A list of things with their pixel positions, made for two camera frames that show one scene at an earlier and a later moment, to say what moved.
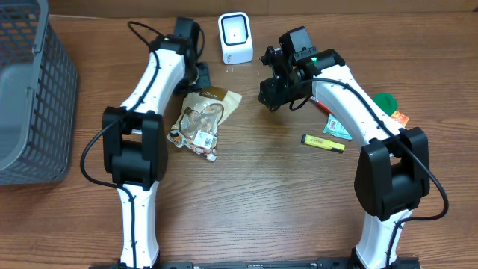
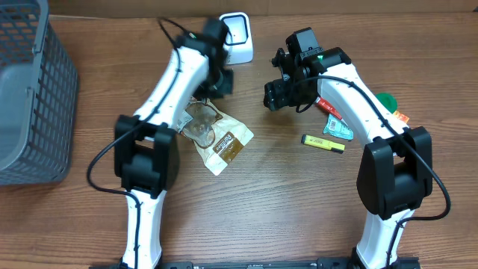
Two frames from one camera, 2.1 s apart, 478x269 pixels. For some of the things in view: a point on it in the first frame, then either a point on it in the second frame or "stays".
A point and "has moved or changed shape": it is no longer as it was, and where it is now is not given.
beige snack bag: x=199 y=116 has moved or changed shape
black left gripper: x=204 y=79 -> x=224 y=84
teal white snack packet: x=334 y=128 stays
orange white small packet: x=401 y=118 stays
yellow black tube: x=324 y=143 stays
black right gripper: x=270 y=91 stays
